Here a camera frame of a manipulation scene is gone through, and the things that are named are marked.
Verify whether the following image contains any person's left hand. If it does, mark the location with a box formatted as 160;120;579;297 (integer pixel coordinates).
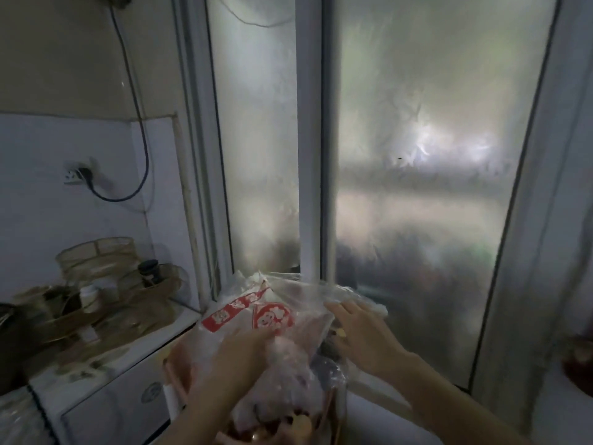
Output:
194;328;280;406

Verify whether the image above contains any person's right hand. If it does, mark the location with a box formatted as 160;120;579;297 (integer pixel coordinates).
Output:
324;301;410;377

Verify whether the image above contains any clear red-printed plastic bag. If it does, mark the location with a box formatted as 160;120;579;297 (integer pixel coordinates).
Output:
162;269;390;445

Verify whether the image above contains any person's left forearm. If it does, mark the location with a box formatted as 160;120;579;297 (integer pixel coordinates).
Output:
150;388;246;445

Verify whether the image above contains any person's right forearm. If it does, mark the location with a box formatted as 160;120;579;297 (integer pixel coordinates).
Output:
370;351;526;445

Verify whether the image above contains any dark jar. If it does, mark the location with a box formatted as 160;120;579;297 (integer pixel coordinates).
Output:
138;259;161;289

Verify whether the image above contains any white appliance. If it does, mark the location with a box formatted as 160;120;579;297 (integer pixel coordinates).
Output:
28;301;204;445

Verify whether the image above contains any small white bottle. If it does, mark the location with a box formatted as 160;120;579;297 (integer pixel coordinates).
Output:
78;285;101;315

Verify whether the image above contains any wide frosted glass pane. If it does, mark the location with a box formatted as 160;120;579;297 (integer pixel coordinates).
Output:
333;0;559;380

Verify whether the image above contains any narrow frosted glass pane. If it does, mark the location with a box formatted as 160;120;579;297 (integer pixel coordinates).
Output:
205;0;302;274

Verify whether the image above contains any floral cloth with dark trim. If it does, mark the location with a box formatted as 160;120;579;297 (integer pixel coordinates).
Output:
0;384;61;445

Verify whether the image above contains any gold wire rack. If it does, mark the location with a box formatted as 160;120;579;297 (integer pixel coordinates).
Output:
14;236;191;364

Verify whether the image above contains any white wall pipe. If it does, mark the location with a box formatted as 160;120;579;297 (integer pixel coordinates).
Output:
172;113;202;299

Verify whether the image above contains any white window frame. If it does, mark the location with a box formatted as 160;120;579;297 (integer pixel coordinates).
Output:
171;0;593;413

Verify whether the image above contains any white wall socket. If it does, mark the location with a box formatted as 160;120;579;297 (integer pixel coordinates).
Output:
62;157;100;186

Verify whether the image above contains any black power cable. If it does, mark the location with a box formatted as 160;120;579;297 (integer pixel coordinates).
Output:
88;4;151;203

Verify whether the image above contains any thin black wire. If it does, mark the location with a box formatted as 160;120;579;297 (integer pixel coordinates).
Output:
226;0;297;29

